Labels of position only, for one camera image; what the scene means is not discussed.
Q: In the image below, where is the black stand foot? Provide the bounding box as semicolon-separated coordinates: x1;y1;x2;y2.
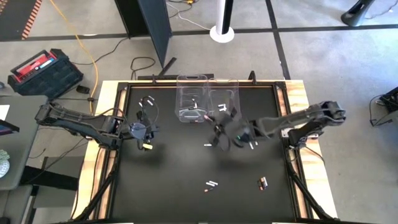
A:
340;0;376;27

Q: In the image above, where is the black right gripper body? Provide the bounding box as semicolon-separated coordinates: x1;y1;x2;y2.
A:
233;120;261;149

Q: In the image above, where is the black orange-striped floor mat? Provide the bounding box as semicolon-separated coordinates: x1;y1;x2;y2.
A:
0;0;44;40

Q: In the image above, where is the black desk base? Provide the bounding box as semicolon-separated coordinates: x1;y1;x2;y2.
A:
19;156;79;192

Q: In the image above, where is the white pole with round base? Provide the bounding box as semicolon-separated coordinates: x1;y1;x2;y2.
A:
209;0;235;44

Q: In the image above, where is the black looped floor cable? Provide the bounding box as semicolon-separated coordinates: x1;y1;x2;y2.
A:
129;56;156;81

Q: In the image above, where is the patterned bowl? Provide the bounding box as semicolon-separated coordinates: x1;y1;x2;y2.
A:
0;149;11;179

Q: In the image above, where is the red and black toolbox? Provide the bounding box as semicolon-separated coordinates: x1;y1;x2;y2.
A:
7;48;84;98

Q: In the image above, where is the black equipment on cart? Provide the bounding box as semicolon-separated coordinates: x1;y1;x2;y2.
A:
369;86;398;128

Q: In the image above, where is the yellow cable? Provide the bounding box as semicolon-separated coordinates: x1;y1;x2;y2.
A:
49;0;100;114

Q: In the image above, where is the grey chair seat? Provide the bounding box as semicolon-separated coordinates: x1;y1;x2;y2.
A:
0;184;34;224

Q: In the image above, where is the grey desk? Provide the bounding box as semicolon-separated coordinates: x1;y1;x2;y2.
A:
0;95;48;191

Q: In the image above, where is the white floor cable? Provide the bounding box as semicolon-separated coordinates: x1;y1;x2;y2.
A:
166;1;212;31

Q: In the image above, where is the black partition foot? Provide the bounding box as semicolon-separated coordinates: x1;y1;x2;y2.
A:
157;57;177;77

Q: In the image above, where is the clear plastic bin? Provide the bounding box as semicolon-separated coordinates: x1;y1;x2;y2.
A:
206;77;243;127
175;73;209;124

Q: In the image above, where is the black floor bar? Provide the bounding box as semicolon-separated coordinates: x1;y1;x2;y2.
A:
137;73;215;81

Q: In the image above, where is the white paper sheet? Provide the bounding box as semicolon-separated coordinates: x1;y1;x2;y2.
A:
0;104;11;121

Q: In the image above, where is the dark partition panel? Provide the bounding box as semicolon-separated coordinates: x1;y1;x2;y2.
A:
114;0;173;68

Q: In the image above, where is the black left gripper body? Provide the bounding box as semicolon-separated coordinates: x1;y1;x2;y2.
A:
127;121;158;150

